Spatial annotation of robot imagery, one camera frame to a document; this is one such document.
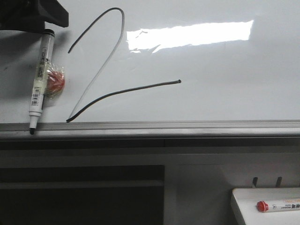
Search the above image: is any dark cabinet panel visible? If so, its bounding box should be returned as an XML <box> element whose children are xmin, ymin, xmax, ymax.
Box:
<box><xmin>0</xmin><ymin>165</ymin><xmax>165</xmax><ymax>225</ymax></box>

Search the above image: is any left black tray hook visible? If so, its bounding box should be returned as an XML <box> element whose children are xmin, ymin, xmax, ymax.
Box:
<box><xmin>252</xmin><ymin>177</ymin><xmax>258</xmax><ymax>188</ymax></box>

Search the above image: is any red-capped white marker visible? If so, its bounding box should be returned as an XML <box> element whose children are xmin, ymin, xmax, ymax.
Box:
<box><xmin>256</xmin><ymin>198</ymin><xmax>300</xmax><ymax>213</ymax></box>

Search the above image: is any white plastic tray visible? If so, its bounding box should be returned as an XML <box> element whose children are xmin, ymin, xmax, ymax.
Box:
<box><xmin>231</xmin><ymin>187</ymin><xmax>300</xmax><ymax>225</ymax></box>

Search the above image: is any black tray hook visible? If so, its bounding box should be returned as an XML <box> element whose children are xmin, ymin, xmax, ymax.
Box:
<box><xmin>252</xmin><ymin>177</ymin><xmax>258</xmax><ymax>188</ymax></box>
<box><xmin>276</xmin><ymin>176</ymin><xmax>282</xmax><ymax>188</ymax></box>

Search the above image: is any grey aluminium marker ledge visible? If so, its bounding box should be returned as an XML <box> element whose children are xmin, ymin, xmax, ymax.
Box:
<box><xmin>0</xmin><ymin>120</ymin><xmax>300</xmax><ymax>141</ymax></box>

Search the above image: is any red round magnet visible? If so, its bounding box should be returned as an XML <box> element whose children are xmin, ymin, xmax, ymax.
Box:
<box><xmin>45</xmin><ymin>65</ymin><xmax>65</xmax><ymax>98</ymax></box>

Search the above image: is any white black-tipped whiteboard marker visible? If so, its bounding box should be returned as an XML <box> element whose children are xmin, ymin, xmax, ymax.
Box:
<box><xmin>29</xmin><ymin>29</ymin><xmax>55</xmax><ymax>135</ymax></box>

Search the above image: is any white whiteboard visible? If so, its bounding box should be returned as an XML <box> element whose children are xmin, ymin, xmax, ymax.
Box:
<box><xmin>0</xmin><ymin>0</ymin><xmax>300</xmax><ymax>124</ymax></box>

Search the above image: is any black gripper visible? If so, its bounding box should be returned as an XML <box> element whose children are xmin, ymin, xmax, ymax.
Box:
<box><xmin>0</xmin><ymin>0</ymin><xmax>69</xmax><ymax>32</ymax></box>

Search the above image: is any right black tray hook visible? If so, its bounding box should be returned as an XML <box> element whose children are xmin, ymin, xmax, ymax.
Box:
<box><xmin>276</xmin><ymin>176</ymin><xmax>282</xmax><ymax>188</ymax></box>

